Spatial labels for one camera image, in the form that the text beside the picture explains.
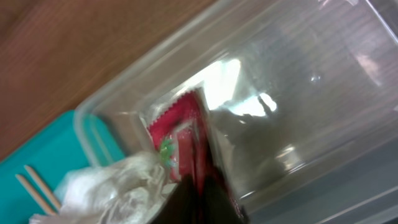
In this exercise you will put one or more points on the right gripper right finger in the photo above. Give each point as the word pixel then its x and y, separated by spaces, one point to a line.
pixel 216 206

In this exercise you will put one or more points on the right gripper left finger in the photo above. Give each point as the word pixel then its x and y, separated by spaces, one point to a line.
pixel 181 207

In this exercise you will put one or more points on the white tissue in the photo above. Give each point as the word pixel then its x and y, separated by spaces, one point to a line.
pixel 132 190

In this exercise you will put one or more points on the red snack wrapper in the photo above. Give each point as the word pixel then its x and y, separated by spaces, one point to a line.
pixel 180 136

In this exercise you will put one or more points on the clear plastic waste bin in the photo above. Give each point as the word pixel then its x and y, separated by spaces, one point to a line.
pixel 301 100

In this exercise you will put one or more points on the teal serving tray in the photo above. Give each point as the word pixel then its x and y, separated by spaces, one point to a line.
pixel 52 152

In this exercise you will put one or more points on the right wooden chopstick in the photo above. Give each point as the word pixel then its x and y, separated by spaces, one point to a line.
pixel 43 186

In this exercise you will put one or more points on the wooden chopstick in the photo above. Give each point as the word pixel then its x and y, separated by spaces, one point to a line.
pixel 43 186
pixel 35 195

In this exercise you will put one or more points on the left wooden chopstick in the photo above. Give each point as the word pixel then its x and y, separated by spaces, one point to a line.
pixel 35 195

